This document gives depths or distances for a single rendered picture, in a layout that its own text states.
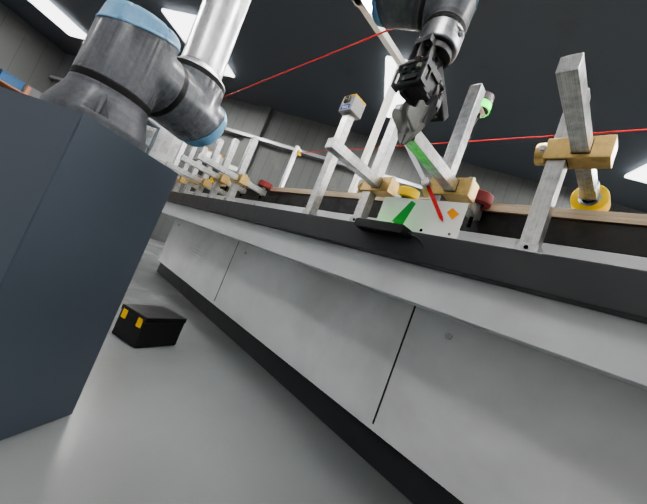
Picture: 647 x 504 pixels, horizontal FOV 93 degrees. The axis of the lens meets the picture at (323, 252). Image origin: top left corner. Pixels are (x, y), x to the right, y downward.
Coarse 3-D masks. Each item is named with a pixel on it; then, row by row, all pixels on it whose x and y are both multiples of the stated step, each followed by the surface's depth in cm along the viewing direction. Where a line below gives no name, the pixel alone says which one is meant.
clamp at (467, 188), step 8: (432, 184) 86; (464, 184) 79; (472, 184) 79; (424, 192) 88; (440, 192) 83; (448, 192) 82; (456, 192) 80; (464, 192) 79; (472, 192) 80; (448, 200) 85; (456, 200) 83; (464, 200) 81; (472, 200) 80
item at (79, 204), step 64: (0, 128) 53; (64, 128) 50; (0, 192) 51; (64, 192) 52; (128, 192) 63; (0, 256) 49; (64, 256) 56; (128, 256) 69; (0, 320) 50; (64, 320) 60; (0, 384) 53; (64, 384) 65
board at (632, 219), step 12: (288, 192) 173; (300, 192) 165; (336, 192) 145; (348, 192) 140; (492, 204) 95; (504, 204) 92; (552, 216) 83; (564, 216) 81; (576, 216) 79; (588, 216) 78; (600, 216) 76; (612, 216) 75; (624, 216) 73; (636, 216) 72
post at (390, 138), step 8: (400, 104) 106; (392, 120) 106; (392, 128) 104; (384, 136) 106; (392, 136) 104; (384, 144) 104; (392, 144) 105; (384, 152) 103; (392, 152) 105; (376, 160) 105; (384, 160) 104; (376, 168) 103; (384, 168) 104; (368, 192) 102; (360, 200) 104; (368, 200) 102; (360, 208) 102; (368, 208) 103; (360, 216) 101
